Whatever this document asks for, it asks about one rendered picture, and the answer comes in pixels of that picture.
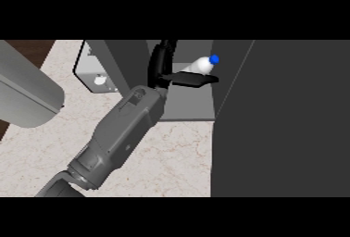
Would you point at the grey cabinet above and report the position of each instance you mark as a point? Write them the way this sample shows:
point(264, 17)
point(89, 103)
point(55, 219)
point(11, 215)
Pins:
point(190, 105)

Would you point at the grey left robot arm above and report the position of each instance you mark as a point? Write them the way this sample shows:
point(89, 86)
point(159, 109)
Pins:
point(23, 92)

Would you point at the white bottle with blue cap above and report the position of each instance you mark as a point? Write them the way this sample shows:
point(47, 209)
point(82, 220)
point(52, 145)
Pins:
point(200, 64)

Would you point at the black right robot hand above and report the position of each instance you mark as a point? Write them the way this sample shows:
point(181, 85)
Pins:
point(190, 79)

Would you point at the pale grey appliance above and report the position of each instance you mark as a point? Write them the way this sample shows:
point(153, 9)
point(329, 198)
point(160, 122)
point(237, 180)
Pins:
point(94, 69)

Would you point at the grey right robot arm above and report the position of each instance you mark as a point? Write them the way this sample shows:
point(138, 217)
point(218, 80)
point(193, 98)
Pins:
point(123, 129)

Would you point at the dark grey cabinet door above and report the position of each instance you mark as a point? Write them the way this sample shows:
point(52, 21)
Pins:
point(283, 123)

